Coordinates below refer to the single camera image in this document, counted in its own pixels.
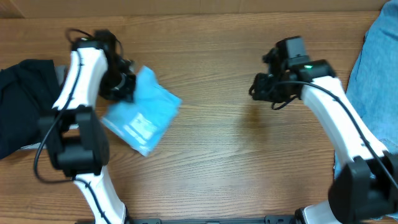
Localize light blue printed t-shirt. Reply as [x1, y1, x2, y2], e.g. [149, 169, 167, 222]
[101, 66, 182, 156]

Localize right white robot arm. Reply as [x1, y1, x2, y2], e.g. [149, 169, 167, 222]
[249, 36, 397, 223]

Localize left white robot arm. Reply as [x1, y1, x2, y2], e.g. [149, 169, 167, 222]
[33, 29, 136, 223]

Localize black folded garment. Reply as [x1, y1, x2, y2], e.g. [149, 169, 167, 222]
[1, 59, 60, 159]

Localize blue denim jeans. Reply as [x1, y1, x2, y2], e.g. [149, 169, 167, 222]
[333, 0, 398, 220]

